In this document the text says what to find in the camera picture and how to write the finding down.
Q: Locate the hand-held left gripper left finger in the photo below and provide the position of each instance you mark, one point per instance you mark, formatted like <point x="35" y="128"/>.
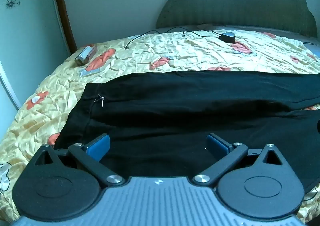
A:
<point x="99" y="144"/>

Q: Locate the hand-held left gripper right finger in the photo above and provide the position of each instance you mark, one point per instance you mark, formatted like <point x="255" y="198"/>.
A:
<point x="217" y="144"/>

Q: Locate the black pants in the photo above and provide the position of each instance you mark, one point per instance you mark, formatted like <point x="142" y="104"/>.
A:
<point x="175" y="106"/>

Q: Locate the small rectangular tin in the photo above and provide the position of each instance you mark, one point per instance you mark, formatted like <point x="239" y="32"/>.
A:
<point x="85" y="56"/>

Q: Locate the yellow floral bedsheet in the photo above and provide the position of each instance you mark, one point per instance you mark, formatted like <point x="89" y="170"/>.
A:
<point x="175" y="50"/>

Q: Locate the black power adapter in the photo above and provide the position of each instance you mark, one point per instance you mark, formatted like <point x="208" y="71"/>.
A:
<point x="228" y="37"/>

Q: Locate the grey-blue mattress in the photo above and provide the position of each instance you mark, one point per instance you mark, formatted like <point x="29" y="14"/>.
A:
<point x="312" y="48"/>

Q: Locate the white curved frame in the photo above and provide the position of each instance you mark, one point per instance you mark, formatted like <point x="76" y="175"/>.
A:
<point x="8" y="83"/>

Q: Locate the brown wooden door frame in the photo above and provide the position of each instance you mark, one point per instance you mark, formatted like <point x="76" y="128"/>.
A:
<point x="65" y="10"/>

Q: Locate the white flower wall sticker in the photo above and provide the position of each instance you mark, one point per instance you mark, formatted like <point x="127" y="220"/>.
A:
<point x="12" y="2"/>

